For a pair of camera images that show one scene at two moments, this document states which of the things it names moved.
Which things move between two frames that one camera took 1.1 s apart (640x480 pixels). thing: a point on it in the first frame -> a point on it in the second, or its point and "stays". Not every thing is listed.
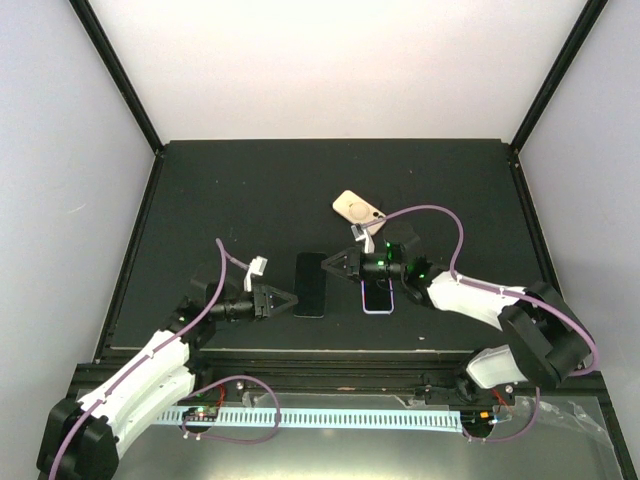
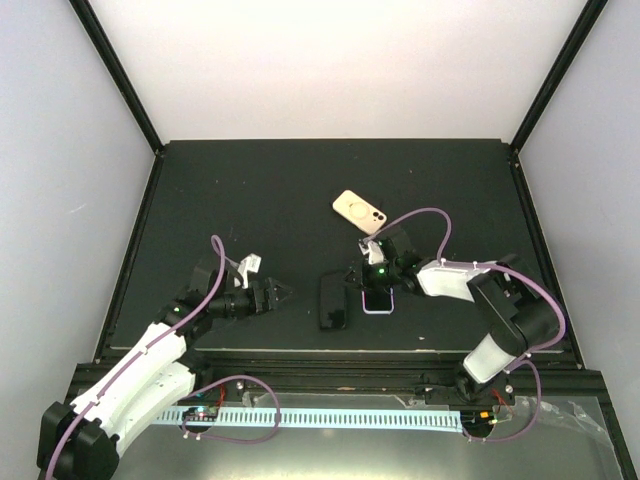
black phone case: x=310 y=285 -> x=333 y=301
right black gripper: x=353 y=257 -> x=362 y=279
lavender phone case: x=379 y=312 stays
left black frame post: x=119 y=74 stays
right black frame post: x=578 y=36 stays
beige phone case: x=358 y=210 stays
